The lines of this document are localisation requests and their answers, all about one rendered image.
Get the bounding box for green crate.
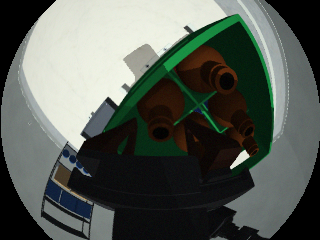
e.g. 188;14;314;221
102;14;274;177

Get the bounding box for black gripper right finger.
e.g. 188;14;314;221
184;117;242;178

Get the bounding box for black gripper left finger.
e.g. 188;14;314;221
80;117;138;155

